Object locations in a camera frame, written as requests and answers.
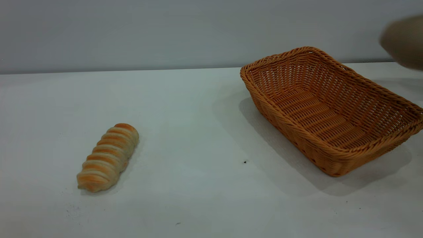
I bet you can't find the striped twisted bread roll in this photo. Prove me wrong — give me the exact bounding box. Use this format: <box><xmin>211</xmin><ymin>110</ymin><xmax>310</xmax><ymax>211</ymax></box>
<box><xmin>77</xmin><ymin>123</ymin><xmax>139</xmax><ymax>193</ymax></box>

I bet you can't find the orange woven wicker basket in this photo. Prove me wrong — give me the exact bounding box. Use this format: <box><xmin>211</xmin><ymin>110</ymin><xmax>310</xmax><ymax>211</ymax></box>
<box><xmin>240</xmin><ymin>46</ymin><xmax>423</xmax><ymax>177</ymax></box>

